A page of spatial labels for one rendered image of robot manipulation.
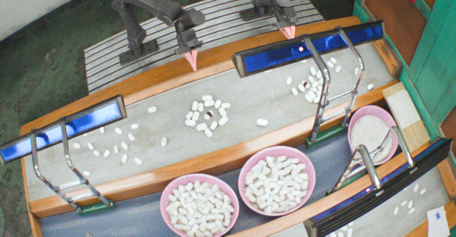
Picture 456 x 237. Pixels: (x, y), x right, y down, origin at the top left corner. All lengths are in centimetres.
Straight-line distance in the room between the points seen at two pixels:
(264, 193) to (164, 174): 34
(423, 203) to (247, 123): 88
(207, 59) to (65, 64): 162
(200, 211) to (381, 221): 71
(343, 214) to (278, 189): 45
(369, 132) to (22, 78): 270
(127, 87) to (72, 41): 159
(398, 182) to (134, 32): 123
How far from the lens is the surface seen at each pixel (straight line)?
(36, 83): 305
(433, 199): 158
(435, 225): 153
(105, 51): 192
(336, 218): 100
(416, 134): 160
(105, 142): 155
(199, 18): 141
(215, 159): 140
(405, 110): 163
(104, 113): 119
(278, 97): 154
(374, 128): 157
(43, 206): 156
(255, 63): 121
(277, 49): 122
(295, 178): 140
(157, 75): 161
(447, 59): 140
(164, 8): 144
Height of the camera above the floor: 204
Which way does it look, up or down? 59 degrees down
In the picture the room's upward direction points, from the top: 5 degrees counter-clockwise
